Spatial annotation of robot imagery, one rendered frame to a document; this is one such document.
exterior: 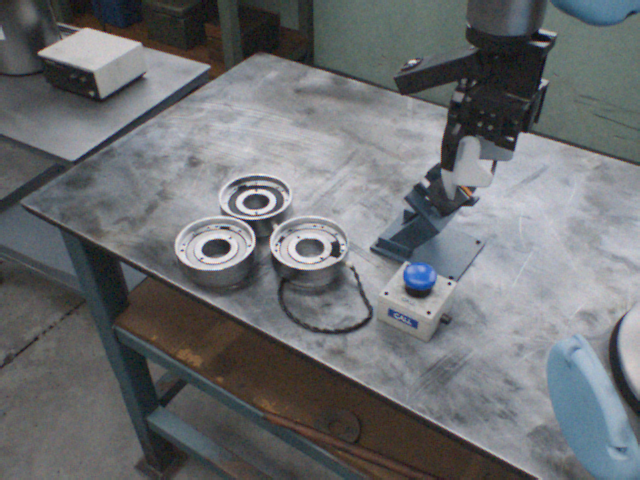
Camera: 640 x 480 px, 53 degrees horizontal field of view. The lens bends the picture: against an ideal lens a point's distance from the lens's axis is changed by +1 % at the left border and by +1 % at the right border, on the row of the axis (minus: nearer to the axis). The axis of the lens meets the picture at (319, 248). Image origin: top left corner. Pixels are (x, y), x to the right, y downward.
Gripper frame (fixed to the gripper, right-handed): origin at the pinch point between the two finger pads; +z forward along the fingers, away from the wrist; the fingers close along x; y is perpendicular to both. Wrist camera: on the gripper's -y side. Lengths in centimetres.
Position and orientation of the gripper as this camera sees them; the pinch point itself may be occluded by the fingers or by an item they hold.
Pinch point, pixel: (455, 178)
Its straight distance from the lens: 81.6
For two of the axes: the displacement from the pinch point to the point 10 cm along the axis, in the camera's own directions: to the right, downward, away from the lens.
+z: 0.1, 7.3, 6.8
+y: 8.2, 3.8, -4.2
